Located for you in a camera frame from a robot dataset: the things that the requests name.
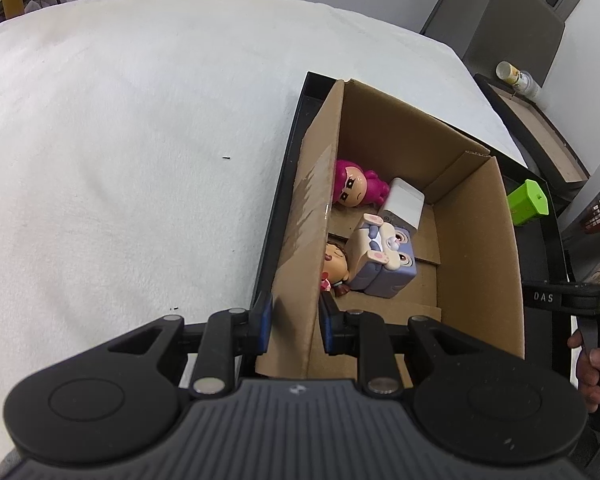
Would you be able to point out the green plastic block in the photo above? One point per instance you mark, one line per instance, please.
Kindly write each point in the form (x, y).
(529, 205)

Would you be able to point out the grey upholstered panel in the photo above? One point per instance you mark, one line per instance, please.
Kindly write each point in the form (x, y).
(500, 20)

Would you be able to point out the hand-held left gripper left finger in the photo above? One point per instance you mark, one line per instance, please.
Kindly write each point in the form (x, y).
(264, 322)

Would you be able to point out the brown haired small doll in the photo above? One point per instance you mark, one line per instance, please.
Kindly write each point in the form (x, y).
(336, 265)

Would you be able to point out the white post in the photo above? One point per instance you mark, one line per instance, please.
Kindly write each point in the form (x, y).
(597, 175)

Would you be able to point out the white rectangular box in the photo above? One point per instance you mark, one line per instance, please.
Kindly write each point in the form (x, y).
(402, 205)

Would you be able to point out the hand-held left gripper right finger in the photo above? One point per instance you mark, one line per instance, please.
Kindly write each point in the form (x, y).
(326, 330)

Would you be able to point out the black framed wooden tray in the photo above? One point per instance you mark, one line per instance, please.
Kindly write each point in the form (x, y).
(545, 135)

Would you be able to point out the white yellow bottle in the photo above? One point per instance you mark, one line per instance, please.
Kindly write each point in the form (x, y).
(519, 80)

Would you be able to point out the purple rabbit cube toy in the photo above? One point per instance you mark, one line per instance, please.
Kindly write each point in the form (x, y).
(387, 265)

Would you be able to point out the brown cardboard box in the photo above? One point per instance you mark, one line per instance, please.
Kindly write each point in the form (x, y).
(480, 260)

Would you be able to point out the pink hooded figurine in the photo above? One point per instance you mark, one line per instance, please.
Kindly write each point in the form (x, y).
(355, 185)

